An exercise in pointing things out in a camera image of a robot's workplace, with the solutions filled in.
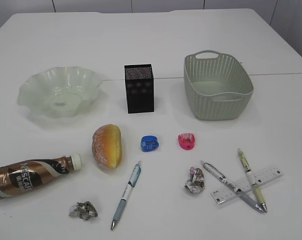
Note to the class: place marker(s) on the pink pencil sharpener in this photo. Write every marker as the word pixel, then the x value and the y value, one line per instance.
pixel 186 141

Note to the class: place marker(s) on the sugared toy bread bun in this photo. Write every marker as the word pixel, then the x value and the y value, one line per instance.
pixel 107 146

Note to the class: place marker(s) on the paper ball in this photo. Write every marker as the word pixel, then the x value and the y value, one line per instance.
pixel 83 210
pixel 195 184

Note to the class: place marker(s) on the brown Nescafe coffee bottle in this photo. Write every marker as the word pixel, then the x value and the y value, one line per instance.
pixel 24 176

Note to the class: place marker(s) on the blue pencil sharpener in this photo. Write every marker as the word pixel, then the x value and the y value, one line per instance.
pixel 149 143

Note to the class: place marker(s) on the black mesh pen holder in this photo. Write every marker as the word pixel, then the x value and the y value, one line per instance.
pixel 139 85

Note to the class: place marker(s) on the blue grey ballpoint pen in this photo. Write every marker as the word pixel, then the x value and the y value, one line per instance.
pixel 125 196

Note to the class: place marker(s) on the pale green plastic basket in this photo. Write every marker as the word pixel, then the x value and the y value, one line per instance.
pixel 216 85

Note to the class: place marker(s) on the pale green wavy glass plate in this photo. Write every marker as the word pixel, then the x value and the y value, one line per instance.
pixel 60 91

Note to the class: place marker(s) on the silver grey ballpoint pen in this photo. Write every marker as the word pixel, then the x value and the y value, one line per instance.
pixel 231 186

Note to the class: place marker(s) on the cream yellow ballpoint pen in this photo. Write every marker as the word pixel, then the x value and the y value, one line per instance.
pixel 254 185

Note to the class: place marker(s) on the transparent plastic ruler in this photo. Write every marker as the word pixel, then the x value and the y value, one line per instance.
pixel 262 177

